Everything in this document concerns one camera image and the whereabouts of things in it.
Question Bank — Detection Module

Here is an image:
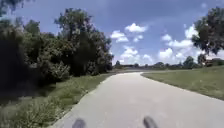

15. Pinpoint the pale concrete path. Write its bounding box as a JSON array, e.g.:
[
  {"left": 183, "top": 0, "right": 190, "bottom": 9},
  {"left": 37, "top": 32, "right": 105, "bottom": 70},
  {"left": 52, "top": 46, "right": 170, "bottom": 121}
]
[{"left": 48, "top": 71, "right": 224, "bottom": 128}]

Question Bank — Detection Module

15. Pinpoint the tall tree with spreading crown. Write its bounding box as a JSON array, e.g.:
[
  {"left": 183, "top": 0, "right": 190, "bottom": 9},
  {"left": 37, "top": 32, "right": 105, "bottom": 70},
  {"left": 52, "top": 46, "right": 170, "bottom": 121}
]
[{"left": 191, "top": 6, "right": 224, "bottom": 65}]

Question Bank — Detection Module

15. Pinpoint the dense wood of trees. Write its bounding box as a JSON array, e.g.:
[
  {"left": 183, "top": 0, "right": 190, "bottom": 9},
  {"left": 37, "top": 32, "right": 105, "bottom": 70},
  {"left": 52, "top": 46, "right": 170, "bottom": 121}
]
[{"left": 0, "top": 0, "right": 115, "bottom": 98}]

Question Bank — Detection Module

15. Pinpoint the mown grass field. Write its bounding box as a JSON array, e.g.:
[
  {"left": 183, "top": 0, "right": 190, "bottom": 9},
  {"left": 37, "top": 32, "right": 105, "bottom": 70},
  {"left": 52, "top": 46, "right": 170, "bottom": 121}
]
[{"left": 140, "top": 65, "right": 224, "bottom": 102}]

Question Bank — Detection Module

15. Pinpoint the distant row of trees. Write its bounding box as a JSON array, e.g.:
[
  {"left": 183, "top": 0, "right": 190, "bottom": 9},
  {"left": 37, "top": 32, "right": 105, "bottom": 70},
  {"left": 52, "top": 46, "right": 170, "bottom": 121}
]
[{"left": 113, "top": 55, "right": 224, "bottom": 71}]

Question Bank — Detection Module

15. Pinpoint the grass verge with weeds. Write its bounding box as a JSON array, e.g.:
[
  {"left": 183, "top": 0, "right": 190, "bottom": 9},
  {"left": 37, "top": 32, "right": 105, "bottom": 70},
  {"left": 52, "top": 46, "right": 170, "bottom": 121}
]
[{"left": 0, "top": 72, "right": 116, "bottom": 128}]

